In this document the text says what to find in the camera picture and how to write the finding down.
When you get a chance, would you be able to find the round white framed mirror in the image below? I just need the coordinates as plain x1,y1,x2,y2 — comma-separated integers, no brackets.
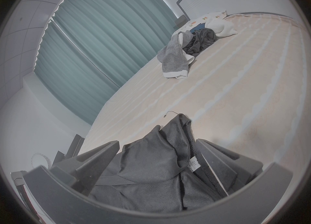
31,153,49,168

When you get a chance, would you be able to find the bed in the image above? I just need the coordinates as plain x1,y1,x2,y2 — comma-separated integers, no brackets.
78,0,310,170

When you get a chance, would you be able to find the grey garment with white trim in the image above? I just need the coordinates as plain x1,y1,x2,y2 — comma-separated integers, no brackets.
157,31,195,79

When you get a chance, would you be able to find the black dressing table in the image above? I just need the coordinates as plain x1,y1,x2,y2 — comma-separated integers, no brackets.
52,150,66,168

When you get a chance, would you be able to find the black chest of drawers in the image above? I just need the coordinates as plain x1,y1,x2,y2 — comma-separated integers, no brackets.
66,134,85,158

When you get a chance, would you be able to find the black garment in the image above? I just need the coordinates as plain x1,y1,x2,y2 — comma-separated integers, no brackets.
88,111,229,213

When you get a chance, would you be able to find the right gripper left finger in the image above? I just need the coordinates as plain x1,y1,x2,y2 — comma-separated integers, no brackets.
50,140,120,196

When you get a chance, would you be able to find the dark blue garment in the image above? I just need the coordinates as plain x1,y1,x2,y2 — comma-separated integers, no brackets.
191,23,206,34

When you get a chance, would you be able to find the dark grey garment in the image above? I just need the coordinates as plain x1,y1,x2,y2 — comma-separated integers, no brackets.
183,28,218,57

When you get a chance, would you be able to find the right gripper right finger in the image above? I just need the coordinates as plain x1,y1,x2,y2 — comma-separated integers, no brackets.
196,139,263,197

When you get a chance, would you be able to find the blue-green curtain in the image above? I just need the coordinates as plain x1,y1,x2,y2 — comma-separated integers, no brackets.
52,0,179,89
34,21,122,125

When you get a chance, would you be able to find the white printed pillow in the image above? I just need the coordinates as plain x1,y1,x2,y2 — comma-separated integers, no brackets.
174,11,228,37

